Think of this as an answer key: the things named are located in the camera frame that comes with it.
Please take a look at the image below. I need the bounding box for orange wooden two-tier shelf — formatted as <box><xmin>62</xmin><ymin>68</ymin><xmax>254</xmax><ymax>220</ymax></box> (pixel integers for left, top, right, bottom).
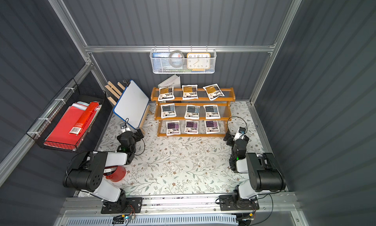
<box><xmin>151</xmin><ymin>88</ymin><xmax>236</xmax><ymax>137</ymax></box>

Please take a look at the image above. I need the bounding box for red long box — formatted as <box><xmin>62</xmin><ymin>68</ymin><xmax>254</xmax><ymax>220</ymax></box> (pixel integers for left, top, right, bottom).
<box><xmin>69</xmin><ymin>101</ymin><xmax>99</xmax><ymax>135</ymax></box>

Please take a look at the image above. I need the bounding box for small circuit board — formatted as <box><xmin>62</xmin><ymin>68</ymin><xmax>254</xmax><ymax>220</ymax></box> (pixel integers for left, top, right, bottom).
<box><xmin>112</xmin><ymin>214</ymin><xmax>136</xmax><ymax>226</ymax></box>

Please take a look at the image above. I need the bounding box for yellow square analog clock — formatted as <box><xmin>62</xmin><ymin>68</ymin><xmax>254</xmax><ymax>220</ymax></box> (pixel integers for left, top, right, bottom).
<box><xmin>187</xmin><ymin>52</ymin><xmax>211</xmax><ymax>71</ymax></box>

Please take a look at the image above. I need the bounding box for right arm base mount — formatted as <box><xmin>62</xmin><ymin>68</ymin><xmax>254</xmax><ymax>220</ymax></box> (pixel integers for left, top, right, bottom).
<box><xmin>215</xmin><ymin>190</ymin><xmax>259</xmax><ymax>211</ymax></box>

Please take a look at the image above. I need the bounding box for round clear tape roll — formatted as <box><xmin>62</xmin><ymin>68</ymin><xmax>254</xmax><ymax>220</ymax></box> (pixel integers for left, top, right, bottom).
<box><xmin>169</xmin><ymin>50</ymin><xmax>185</xmax><ymax>69</ymax></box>

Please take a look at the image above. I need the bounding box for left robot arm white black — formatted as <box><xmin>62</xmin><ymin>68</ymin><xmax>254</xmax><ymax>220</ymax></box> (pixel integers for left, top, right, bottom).
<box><xmin>63</xmin><ymin>127</ymin><xmax>144</xmax><ymax>203</ymax></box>

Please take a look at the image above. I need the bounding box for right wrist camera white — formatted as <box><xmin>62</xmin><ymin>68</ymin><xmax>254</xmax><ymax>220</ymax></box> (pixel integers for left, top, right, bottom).
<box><xmin>234</xmin><ymin>127</ymin><xmax>249</xmax><ymax>142</ymax></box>

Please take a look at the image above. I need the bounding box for white wire hanging basket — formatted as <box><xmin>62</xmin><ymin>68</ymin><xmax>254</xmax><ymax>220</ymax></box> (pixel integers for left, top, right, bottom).
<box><xmin>149</xmin><ymin>48</ymin><xmax>217</xmax><ymax>74</ymax></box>

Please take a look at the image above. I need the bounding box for blue framed whiteboard easel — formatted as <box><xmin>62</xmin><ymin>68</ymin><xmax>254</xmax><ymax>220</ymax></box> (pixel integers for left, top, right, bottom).
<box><xmin>105</xmin><ymin>80</ymin><xmax>151</xmax><ymax>132</ymax></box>

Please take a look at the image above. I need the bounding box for red round object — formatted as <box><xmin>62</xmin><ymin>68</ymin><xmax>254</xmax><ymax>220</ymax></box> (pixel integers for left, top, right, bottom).
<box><xmin>103</xmin><ymin>166</ymin><xmax>126</xmax><ymax>182</ymax></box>

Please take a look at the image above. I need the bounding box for black wire wall basket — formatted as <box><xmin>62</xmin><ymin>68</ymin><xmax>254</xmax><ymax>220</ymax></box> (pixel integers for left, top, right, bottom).
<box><xmin>27</xmin><ymin>79</ymin><xmax>113</xmax><ymax>153</ymax></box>

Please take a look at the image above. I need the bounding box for purple coffee bag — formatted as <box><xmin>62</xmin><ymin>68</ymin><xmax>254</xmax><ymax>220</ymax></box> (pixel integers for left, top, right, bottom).
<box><xmin>204</xmin><ymin>120</ymin><xmax>220</xmax><ymax>134</ymax></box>
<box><xmin>166</xmin><ymin>120</ymin><xmax>181</xmax><ymax>137</ymax></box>

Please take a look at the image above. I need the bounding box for blue coffee bag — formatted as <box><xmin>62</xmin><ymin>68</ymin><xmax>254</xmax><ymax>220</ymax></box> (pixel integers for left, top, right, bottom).
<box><xmin>184</xmin><ymin>105</ymin><xmax>200</xmax><ymax>120</ymax></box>
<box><xmin>161</xmin><ymin>103</ymin><xmax>177</xmax><ymax>118</ymax></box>
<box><xmin>203</xmin><ymin>105</ymin><xmax>221</xmax><ymax>120</ymax></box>

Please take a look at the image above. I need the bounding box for blue white box in basket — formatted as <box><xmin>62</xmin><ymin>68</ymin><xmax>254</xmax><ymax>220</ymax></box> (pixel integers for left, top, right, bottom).
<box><xmin>152</xmin><ymin>52</ymin><xmax>170</xmax><ymax>64</ymax></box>

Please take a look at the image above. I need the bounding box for red folders stack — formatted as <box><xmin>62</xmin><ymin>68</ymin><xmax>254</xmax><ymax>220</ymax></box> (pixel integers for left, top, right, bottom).
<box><xmin>44</xmin><ymin>101</ymin><xmax>102</xmax><ymax>151</ymax></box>

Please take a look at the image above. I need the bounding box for yellow coffee bag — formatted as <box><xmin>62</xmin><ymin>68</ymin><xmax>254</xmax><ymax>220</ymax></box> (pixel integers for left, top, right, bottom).
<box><xmin>158</xmin><ymin>86</ymin><xmax>175</xmax><ymax>102</ymax></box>
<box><xmin>182</xmin><ymin>85</ymin><xmax>198</xmax><ymax>100</ymax></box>
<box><xmin>203</xmin><ymin>84</ymin><xmax>225</xmax><ymax>101</ymax></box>

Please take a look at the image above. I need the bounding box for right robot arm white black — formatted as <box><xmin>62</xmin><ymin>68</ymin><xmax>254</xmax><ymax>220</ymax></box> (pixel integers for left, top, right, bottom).
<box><xmin>223</xmin><ymin>127</ymin><xmax>286</xmax><ymax>203</ymax></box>

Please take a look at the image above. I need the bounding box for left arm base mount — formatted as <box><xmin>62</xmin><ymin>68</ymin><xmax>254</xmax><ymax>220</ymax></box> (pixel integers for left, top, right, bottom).
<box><xmin>101</xmin><ymin>194</ymin><xmax>143</xmax><ymax>214</ymax></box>

